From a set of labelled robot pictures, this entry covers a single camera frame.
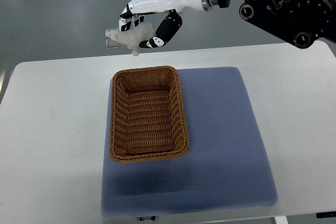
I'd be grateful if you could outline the black table control panel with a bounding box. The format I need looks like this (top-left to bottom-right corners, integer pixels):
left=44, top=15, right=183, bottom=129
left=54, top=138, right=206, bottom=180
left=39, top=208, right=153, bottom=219
left=316, top=211, right=336, bottom=219

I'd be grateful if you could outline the blue quilted mat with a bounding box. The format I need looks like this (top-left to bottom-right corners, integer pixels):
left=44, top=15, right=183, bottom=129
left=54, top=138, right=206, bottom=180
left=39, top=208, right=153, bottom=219
left=101, top=67, right=278, bottom=218

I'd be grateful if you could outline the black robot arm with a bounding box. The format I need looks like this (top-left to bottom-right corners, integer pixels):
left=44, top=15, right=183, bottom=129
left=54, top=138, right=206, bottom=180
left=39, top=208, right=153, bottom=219
left=119, top=0, right=335, bottom=49

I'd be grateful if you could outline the white bear figurine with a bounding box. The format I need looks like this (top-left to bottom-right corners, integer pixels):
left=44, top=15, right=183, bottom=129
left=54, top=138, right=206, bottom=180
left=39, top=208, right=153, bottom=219
left=106, top=22, right=154, bottom=56

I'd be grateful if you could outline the lower metal floor plate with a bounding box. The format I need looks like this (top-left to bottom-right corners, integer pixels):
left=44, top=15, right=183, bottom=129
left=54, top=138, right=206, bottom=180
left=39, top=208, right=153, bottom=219
left=106, top=39, right=119, bottom=49

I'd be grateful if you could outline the black mat label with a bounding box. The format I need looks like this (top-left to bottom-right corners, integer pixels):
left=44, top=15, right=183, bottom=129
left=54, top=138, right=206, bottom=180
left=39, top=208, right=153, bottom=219
left=139, top=216, right=156, bottom=221

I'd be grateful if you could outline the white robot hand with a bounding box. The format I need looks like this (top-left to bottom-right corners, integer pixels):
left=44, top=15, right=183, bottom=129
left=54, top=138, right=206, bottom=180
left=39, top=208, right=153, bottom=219
left=119, top=0, right=217, bottom=48

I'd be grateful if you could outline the brown wicker basket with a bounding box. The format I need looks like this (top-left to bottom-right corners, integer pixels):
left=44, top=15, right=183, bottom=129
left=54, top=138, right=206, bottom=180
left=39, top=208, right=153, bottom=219
left=109, top=66, right=189, bottom=163

